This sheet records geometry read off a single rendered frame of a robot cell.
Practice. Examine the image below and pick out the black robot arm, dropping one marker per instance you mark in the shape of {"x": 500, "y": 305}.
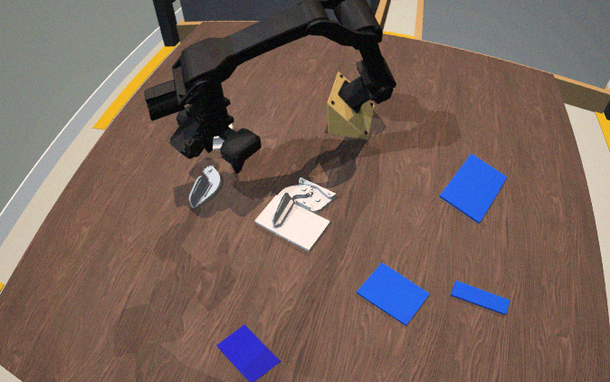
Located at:
{"x": 202, "y": 66}

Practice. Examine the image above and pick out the blue flat bar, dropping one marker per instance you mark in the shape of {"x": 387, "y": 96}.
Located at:
{"x": 480, "y": 297}

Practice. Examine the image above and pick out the blue flat rectangular plate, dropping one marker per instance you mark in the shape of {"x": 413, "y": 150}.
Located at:
{"x": 248, "y": 354}
{"x": 393, "y": 293}
{"x": 473, "y": 188}

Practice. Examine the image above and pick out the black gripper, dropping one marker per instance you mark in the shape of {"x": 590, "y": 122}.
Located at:
{"x": 238, "y": 145}

